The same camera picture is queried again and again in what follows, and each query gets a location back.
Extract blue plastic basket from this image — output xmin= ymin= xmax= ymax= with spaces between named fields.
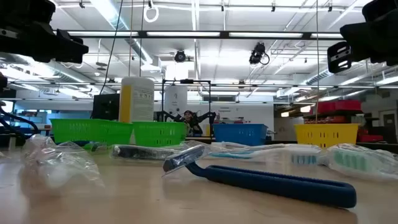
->
xmin=213 ymin=123 xmax=269 ymax=147

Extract dark door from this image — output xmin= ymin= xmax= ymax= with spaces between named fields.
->
xmin=383 ymin=113 xmax=398 ymax=144

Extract clear plastic wrapper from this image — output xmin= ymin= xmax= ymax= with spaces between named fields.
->
xmin=20 ymin=134 xmax=105 ymax=194

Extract black overhead frame bar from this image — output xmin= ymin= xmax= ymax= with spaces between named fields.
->
xmin=52 ymin=30 xmax=343 ymax=40

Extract black hanging cable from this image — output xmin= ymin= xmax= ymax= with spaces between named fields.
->
xmin=98 ymin=0 xmax=124 ymax=95

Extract white wipes canister yellow label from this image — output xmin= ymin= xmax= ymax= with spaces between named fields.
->
xmin=118 ymin=77 xmax=155 ymax=124

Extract green plastic basket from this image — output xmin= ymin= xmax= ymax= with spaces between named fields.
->
xmin=50 ymin=118 xmax=134 ymax=146
xmin=132 ymin=121 xmax=188 ymax=147

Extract white cable ring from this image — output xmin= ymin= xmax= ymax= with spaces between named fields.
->
xmin=142 ymin=4 xmax=160 ymax=24

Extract small red storage bin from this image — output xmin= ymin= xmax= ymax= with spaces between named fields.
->
xmin=357 ymin=134 xmax=384 ymax=143

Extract black overhead camera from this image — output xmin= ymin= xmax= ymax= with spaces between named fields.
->
xmin=174 ymin=49 xmax=187 ymax=63

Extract green white toothbrush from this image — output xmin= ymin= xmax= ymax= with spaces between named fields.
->
xmin=318 ymin=142 xmax=398 ymax=183

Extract blue white toothbrush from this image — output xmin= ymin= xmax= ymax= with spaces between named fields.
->
xmin=186 ymin=141 xmax=323 ymax=166

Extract white poster pillar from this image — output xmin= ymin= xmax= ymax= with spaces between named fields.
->
xmin=164 ymin=85 xmax=188 ymax=116

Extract large red storage bins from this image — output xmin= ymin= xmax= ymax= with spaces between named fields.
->
xmin=317 ymin=99 xmax=363 ymax=114

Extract black monitor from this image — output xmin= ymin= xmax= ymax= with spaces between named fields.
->
xmin=92 ymin=93 xmax=121 ymax=121

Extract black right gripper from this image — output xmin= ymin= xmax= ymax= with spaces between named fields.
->
xmin=326 ymin=17 xmax=398 ymax=74

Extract black background rig frame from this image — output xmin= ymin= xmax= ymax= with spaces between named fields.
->
xmin=160 ymin=78 xmax=212 ymax=139

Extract person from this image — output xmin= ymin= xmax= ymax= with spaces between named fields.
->
xmin=183 ymin=110 xmax=203 ymax=137

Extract dark blue disposable razor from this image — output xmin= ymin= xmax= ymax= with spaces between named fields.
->
xmin=161 ymin=144 xmax=358 ymax=209

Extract yellow plastic basket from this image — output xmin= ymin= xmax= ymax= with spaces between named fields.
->
xmin=294 ymin=123 xmax=361 ymax=149

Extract black corrugated cable hose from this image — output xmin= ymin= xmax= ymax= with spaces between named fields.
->
xmin=0 ymin=105 xmax=40 ymax=138

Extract black hanging camera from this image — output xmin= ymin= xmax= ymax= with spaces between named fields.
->
xmin=248 ymin=42 xmax=271 ymax=66

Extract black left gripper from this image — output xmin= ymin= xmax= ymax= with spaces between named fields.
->
xmin=0 ymin=21 xmax=90 ymax=64

